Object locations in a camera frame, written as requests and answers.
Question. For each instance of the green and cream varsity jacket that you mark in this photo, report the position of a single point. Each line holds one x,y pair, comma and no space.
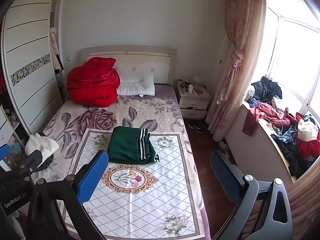
131,146

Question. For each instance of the white bedside table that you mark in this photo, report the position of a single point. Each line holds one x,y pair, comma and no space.
193,106

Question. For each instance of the dark shoes on floor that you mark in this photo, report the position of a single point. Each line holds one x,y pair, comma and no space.
195,127

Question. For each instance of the floral purple bed blanket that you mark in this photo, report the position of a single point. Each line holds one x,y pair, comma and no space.
150,189

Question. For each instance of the folded white and black garment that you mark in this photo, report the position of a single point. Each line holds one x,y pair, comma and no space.
45,145

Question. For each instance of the cream bed headboard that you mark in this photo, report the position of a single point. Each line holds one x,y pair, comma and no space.
138,60

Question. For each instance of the clothes pile on windowsill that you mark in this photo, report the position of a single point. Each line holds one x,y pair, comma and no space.
297,135

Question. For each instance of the red quilt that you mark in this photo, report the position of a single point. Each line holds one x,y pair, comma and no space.
94,83

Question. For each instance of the pink patterned curtain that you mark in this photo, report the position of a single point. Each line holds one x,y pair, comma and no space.
244,25

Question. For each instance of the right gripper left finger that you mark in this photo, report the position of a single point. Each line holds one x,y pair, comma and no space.
44,217

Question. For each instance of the white pillow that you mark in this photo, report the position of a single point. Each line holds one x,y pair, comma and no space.
140,85

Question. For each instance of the white table lamp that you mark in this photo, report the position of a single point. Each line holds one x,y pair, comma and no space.
196,79

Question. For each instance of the white wardrobe with sliding doors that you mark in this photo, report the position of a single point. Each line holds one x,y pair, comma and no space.
28,65

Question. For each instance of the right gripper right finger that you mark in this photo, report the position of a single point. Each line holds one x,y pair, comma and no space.
262,209

